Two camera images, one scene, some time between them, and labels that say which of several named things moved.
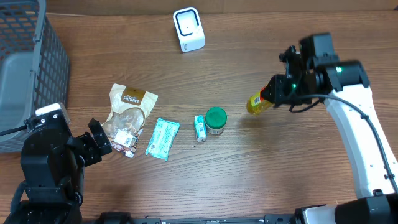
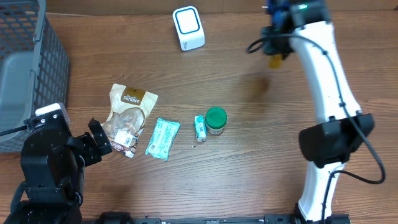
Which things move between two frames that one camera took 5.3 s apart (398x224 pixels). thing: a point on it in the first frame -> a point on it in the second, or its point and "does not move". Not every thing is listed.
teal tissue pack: (200, 127) does not move
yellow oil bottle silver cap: (256, 106) -> (275, 61)
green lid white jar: (216, 118) does not move
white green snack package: (163, 139) does not move
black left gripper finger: (100, 136) does not move
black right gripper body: (296, 93) -> (274, 45)
